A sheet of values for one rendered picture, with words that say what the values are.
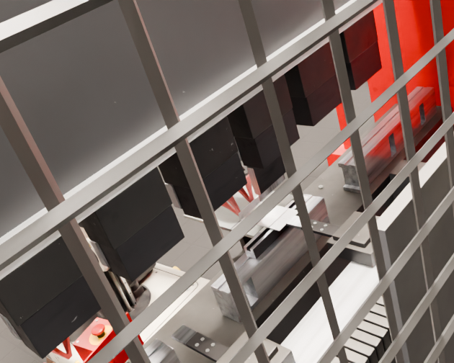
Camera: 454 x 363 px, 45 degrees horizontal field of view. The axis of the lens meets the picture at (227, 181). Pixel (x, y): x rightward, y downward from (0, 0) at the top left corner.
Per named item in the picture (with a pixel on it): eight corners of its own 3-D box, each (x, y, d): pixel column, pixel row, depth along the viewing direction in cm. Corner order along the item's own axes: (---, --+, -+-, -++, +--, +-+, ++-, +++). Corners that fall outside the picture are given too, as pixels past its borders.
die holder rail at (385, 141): (420, 111, 188) (416, 86, 183) (437, 112, 183) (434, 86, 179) (343, 190, 160) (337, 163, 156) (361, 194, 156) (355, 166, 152)
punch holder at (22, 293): (85, 287, 104) (46, 218, 96) (109, 301, 98) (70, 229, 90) (17, 343, 96) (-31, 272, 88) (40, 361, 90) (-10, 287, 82)
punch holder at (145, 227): (160, 227, 115) (130, 160, 107) (186, 235, 109) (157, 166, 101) (105, 271, 106) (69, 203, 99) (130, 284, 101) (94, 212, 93)
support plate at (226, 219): (226, 183, 161) (225, 180, 160) (297, 198, 143) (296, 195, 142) (184, 217, 151) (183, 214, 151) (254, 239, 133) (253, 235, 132)
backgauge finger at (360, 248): (305, 212, 137) (300, 195, 135) (401, 234, 119) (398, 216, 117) (277, 240, 131) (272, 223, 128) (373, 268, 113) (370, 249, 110)
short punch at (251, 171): (282, 178, 136) (272, 145, 131) (288, 179, 134) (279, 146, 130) (257, 200, 130) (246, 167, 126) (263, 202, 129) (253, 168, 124)
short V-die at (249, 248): (295, 209, 142) (292, 200, 141) (303, 212, 140) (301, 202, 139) (246, 256, 131) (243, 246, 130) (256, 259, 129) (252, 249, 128)
